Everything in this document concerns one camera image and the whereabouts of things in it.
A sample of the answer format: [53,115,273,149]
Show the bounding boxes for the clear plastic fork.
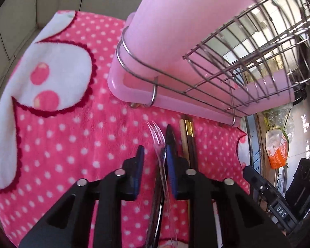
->
[147,119,179,247]

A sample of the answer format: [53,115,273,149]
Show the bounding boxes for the pink polka dot blanket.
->
[0,10,250,248]

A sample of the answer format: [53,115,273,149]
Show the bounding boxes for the clear plastic bag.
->
[262,105,285,130]

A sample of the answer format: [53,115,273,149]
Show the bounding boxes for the dark brown chopstick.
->
[185,119,198,170]

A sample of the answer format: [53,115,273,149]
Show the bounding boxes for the black plastic spoon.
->
[144,123,177,248]

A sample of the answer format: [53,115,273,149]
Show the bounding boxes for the pink plastic cup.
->
[120,0,256,77]
[232,69,295,117]

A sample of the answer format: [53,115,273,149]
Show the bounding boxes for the right pink plastic cup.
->
[232,69,295,117]

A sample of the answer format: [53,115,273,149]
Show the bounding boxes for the orange white food bag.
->
[265,129,289,169]

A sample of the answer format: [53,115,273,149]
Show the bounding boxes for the green onions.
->
[282,104,294,143]

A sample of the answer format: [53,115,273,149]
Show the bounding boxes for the left pink plastic cup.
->
[120,0,256,77]

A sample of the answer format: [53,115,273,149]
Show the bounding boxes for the wire utensil drying rack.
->
[116,0,310,127]

